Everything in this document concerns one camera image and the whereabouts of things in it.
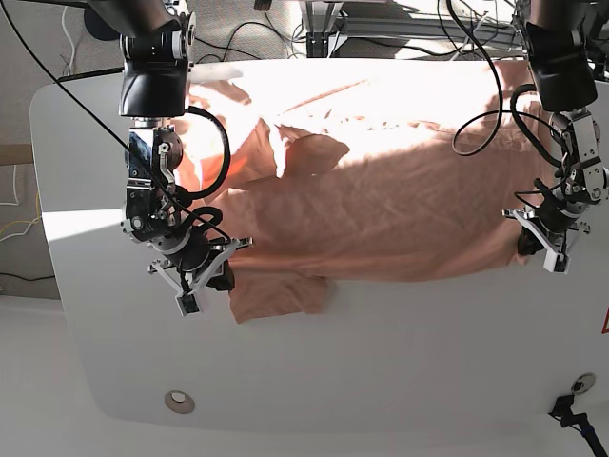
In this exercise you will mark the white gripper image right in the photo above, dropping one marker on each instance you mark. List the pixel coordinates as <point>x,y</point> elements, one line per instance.
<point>545,227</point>

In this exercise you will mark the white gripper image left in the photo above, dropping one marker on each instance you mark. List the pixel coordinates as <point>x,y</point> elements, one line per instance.
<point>193,261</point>

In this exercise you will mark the salmon pink T-shirt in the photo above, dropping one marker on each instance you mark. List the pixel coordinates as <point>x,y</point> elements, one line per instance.
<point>400,176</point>

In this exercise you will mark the black robot arm image left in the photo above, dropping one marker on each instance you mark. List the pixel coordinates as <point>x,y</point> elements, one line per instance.
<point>156,39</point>

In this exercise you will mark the red warning triangle sticker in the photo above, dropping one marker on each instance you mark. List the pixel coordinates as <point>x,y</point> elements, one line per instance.
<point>605,326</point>

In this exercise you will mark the round metal table grommet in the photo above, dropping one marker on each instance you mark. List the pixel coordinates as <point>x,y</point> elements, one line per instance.
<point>583,383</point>

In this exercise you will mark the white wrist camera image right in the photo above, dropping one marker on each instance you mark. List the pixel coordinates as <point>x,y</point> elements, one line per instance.
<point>556,262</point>

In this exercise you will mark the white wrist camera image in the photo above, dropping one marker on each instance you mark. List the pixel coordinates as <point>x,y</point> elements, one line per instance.
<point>190,303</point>
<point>556,262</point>

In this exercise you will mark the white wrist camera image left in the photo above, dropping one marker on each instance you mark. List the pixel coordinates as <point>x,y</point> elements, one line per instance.
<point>190,303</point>

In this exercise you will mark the black clamp with blue cable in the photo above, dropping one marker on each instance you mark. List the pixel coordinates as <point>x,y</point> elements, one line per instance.
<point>563,413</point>

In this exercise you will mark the aluminium frame rail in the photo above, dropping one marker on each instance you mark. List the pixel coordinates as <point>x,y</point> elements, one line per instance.
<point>434,30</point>

